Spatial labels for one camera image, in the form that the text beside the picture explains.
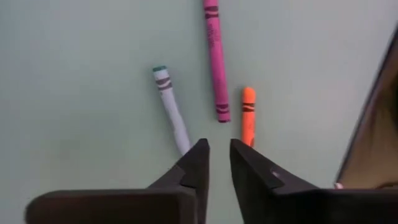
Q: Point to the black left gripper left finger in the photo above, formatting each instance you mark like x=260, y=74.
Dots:
x=124, y=207

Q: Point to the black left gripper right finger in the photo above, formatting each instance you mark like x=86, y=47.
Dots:
x=295, y=207

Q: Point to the orange crayon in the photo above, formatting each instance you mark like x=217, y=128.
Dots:
x=248, y=118

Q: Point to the teal crayon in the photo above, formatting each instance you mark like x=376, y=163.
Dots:
x=171, y=105

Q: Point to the purple crayon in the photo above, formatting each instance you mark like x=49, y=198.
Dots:
x=217, y=62

